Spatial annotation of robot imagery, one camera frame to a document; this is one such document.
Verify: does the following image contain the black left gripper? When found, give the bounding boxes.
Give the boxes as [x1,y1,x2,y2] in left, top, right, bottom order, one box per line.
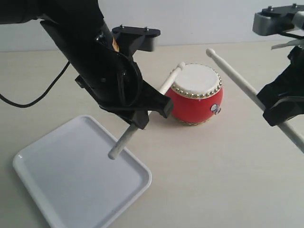
[41,20,173,130]

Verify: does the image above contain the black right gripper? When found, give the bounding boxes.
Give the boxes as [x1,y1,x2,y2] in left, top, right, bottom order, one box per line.
[257,46,304,126]

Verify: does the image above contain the white drumstick one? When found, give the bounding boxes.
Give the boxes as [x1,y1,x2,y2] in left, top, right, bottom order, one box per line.
[108,62,186,160]
[206,48,304,153]

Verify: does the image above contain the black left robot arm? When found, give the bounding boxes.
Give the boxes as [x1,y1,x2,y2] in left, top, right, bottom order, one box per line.
[0,0,173,129]

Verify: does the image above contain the red small drum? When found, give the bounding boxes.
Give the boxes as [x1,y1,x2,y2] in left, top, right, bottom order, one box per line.
[166,63,223,125]

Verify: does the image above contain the white plastic tray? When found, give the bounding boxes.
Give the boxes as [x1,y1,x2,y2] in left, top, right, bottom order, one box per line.
[13,115,152,228]

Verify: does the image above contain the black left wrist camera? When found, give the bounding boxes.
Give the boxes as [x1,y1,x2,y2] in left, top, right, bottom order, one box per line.
[112,25,161,56]

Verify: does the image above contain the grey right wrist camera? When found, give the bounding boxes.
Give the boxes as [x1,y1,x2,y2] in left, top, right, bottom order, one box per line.
[252,3,304,36]

